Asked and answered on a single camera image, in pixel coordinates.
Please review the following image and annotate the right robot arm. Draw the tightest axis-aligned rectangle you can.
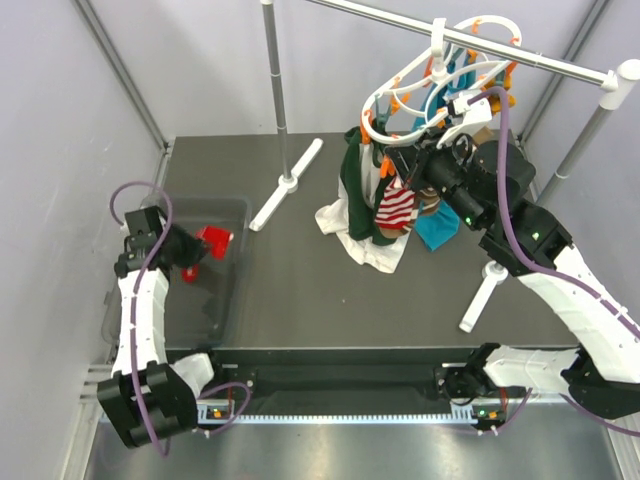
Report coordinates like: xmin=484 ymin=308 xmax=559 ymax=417
xmin=385 ymin=135 xmax=639 ymax=420

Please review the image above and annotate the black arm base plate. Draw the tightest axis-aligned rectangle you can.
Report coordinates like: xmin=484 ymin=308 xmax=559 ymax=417
xmin=168 ymin=362 xmax=511 ymax=401

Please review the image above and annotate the blue sock pair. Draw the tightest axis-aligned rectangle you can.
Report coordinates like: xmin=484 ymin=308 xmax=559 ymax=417
xmin=411 ymin=48 xmax=477 ymax=252

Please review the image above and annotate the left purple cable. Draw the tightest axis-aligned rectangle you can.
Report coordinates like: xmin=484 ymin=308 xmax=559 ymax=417
xmin=109 ymin=180 xmax=251 ymax=457

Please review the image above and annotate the clear plastic bin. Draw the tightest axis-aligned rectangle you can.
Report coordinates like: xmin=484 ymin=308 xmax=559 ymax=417
xmin=114 ymin=194 xmax=251 ymax=350

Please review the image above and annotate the brown white striped sock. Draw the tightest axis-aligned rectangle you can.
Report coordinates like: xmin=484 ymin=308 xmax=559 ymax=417
xmin=416 ymin=187 xmax=441 ymax=216

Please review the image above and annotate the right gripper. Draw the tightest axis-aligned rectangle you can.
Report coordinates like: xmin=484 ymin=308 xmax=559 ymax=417
xmin=387 ymin=124 xmax=487 ymax=233

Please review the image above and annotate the green white sock pair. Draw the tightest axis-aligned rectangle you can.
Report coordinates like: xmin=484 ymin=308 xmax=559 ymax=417
xmin=315 ymin=127 xmax=409 ymax=274

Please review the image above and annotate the slotted cable duct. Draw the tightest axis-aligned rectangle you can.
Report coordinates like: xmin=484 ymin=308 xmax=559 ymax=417
xmin=194 ymin=402 xmax=506 ymax=425

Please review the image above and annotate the white clip hanger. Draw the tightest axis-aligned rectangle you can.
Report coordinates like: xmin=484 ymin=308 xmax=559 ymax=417
xmin=358 ymin=38 xmax=517 ymax=176

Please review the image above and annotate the metal clothes rack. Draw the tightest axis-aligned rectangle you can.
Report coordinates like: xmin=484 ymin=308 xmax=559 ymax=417
xmin=248 ymin=0 xmax=640 ymax=332

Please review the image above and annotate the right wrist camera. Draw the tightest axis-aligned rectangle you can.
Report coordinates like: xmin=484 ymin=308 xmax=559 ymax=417
xmin=437 ymin=89 xmax=493 ymax=149

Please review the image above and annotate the orange sock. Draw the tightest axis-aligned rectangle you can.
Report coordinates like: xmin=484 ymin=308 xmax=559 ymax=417
xmin=488 ymin=92 xmax=516 ymax=116

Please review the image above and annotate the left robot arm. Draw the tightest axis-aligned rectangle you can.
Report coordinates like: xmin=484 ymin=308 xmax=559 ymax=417
xmin=97 ymin=206 xmax=227 ymax=448

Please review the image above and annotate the red white striped sock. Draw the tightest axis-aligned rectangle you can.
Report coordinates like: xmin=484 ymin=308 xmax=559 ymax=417
xmin=374 ymin=177 xmax=418 ymax=236

